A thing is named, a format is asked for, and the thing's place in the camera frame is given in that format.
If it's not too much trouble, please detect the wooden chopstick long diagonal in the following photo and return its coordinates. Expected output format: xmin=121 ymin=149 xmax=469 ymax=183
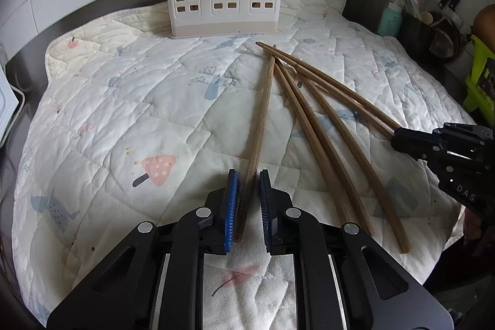
xmin=261 ymin=47 xmax=394 ymax=139
xmin=256 ymin=41 xmax=400 ymax=131

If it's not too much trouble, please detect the person's right hand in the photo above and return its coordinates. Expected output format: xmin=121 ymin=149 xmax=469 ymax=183
xmin=463 ymin=208 xmax=482 ymax=240

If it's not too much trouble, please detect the green plastic basket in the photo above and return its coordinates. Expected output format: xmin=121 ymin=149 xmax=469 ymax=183
xmin=463 ymin=34 xmax=494 ymax=125

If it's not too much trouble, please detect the wooden chopstick vertical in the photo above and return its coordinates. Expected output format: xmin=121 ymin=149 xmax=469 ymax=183
xmin=274 ymin=58 xmax=353 ymax=224
xmin=275 ymin=62 xmax=373 ymax=235

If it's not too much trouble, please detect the wooden chopstick short centre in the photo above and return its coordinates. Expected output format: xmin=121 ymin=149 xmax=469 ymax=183
xmin=295 ymin=70 xmax=413 ymax=254

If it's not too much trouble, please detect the black utensil pot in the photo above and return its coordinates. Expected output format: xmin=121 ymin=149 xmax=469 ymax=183
xmin=397 ymin=12 xmax=466 ymax=64

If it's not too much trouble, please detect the white quilted mat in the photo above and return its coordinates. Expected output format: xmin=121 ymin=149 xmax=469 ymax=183
xmin=12 ymin=0 xmax=474 ymax=329

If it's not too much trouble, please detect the teal soap bottle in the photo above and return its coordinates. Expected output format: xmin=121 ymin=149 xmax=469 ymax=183
xmin=377 ymin=0 xmax=403 ymax=37

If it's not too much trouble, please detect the white rice spoon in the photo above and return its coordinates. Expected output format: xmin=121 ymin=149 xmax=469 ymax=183
xmin=406 ymin=0 xmax=420 ymax=18

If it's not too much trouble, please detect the white microwave oven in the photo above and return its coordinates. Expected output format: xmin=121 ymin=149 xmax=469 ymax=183
xmin=0 ymin=66 xmax=25 ymax=148

